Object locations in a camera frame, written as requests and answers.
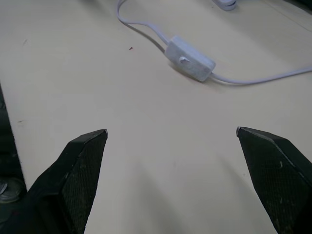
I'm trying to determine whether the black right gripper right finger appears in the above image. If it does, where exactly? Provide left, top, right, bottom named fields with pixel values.
left=235, top=126, right=312, bottom=234

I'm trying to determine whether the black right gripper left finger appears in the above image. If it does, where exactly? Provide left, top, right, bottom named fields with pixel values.
left=23, top=129, right=109, bottom=234

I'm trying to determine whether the white object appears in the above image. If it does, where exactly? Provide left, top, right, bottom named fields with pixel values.
left=212, top=0, right=237, bottom=11

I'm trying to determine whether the white inline cord switch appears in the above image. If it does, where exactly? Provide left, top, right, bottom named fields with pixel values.
left=165, top=36, right=217, bottom=82

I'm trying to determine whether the white cord with inline switch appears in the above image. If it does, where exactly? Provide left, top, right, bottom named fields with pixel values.
left=116, top=0, right=312, bottom=84

